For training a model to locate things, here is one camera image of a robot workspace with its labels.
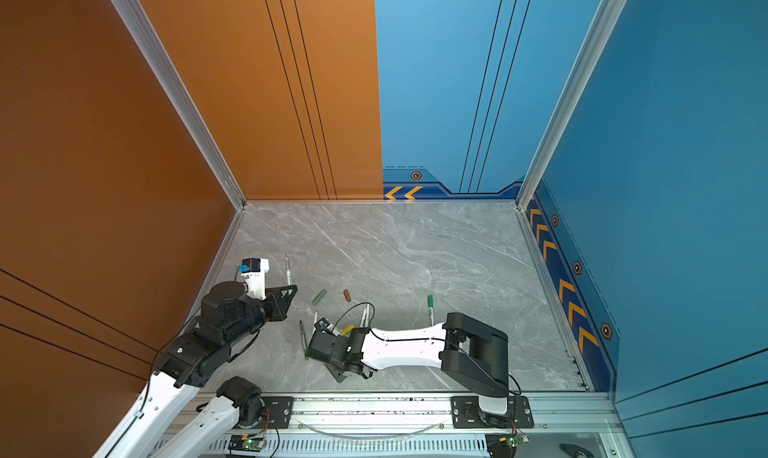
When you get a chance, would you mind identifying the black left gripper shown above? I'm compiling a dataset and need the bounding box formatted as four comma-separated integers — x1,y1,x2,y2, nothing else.
226,283,298,351

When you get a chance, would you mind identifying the green circuit board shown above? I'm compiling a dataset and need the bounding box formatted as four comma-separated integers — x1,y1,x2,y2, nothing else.
227,434,266,455
499,434,530,448

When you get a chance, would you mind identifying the aluminium left corner post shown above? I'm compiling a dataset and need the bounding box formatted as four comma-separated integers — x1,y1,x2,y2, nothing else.
97,0,248,211

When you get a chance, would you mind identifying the dark green pen cap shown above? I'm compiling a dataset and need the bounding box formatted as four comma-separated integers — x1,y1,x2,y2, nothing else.
312,289,328,306

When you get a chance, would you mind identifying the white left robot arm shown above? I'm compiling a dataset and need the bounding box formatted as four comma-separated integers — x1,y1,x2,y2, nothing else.
95,281,298,457

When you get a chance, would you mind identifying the aluminium right corner post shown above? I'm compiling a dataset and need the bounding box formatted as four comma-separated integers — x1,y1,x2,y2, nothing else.
516,0,628,212

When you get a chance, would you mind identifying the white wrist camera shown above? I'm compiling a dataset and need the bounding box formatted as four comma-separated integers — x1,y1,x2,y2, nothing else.
238,258,270,301
313,317,341,336

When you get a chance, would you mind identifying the aluminium corner post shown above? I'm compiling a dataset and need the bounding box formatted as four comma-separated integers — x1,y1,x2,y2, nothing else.
97,0,248,211
516,0,628,212

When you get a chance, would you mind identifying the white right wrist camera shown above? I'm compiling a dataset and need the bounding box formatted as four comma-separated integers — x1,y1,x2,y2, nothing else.
313,317,341,336

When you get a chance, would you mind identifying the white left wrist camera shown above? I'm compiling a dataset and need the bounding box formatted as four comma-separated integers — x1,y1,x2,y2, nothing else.
238,258,270,301

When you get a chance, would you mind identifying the left green circuit board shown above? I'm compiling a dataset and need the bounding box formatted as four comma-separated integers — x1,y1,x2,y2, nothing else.
227,434,266,455

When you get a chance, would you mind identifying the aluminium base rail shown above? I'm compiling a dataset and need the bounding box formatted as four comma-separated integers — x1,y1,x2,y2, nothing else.
137,390,637,458

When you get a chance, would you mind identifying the black object bottom right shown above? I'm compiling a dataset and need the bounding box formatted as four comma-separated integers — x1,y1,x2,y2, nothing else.
558,443,594,458

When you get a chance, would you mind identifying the right green circuit board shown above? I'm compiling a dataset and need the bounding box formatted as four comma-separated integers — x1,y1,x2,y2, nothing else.
499,434,530,448

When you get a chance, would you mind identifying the white pen green tip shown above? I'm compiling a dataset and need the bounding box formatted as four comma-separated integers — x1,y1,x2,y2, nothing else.
427,295,436,327

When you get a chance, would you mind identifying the light green pen black tip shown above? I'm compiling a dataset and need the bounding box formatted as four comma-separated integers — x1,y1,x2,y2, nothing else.
285,255,293,285

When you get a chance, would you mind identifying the dark green pen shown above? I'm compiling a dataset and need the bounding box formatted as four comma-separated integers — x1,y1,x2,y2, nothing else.
299,320,309,360

